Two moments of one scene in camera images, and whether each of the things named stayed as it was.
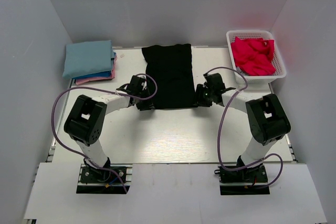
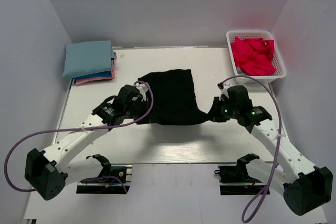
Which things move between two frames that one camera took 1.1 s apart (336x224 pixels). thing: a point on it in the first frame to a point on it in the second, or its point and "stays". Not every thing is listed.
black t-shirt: x=171 y=66 to x=174 y=98
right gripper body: x=204 y=95 to x=223 y=110
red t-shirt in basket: x=253 y=56 stays
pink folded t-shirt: x=111 y=77 stays
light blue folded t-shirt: x=85 y=59 stays
